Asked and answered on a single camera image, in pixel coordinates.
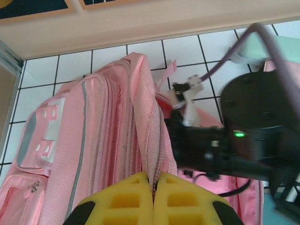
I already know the pink school backpack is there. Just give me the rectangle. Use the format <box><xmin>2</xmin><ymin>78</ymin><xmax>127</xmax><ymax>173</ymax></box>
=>
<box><xmin>0</xmin><ymin>52</ymin><xmax>265</xmax><ymax>225</ymax></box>

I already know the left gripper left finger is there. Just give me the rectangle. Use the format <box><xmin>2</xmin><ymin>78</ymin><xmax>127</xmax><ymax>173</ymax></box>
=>
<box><xmin>62</xmin><ymin>171</ymin><xmax>156</xmax><ymax>225</ymax></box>

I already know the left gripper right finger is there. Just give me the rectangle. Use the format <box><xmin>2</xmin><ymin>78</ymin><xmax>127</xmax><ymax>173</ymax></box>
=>
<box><xmin>153</xmin><ymin>172</ymin><xmax>245</xmax><ymax>225</ymax></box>

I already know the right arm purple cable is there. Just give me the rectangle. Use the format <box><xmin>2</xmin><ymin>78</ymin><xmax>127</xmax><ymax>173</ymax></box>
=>
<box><xmin>201</xmin><ymin>22</ymin><xmax>300</xmax><ymax>122</ymax></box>

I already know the large teal notebook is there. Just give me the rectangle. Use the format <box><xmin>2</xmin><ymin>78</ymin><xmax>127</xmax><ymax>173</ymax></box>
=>
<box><xmin>262</xmin><ymin>187</ymin><xmax>300</xmax><ymax>225</ymax></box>

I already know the mint green pencil case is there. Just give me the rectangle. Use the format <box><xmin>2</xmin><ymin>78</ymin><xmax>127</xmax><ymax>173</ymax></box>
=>
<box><xmin>228</xmin><ymin>32</ymin><xmax>300</xmax><ymax>66</ymax></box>

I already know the aluminium corner post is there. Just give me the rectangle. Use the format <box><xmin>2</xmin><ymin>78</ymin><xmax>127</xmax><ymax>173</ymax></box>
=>
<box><xmin>0</xmin><ymin>39</ymin><xmax>24</xmax><ymax>76</ymax></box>

